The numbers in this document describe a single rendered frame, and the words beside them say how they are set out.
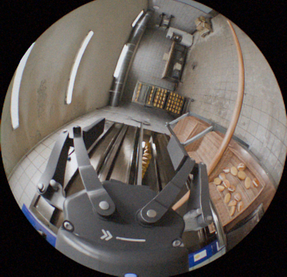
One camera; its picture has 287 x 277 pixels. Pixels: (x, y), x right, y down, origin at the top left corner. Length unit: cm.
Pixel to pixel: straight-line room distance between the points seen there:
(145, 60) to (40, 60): 503
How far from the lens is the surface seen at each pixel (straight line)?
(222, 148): 37
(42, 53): 125
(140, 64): 545
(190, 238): 79
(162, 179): 91
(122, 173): 83
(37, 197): 85
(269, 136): 154
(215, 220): 41
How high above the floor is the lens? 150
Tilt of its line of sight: 6 degrees down
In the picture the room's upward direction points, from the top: 76 degrees counter-clockwise
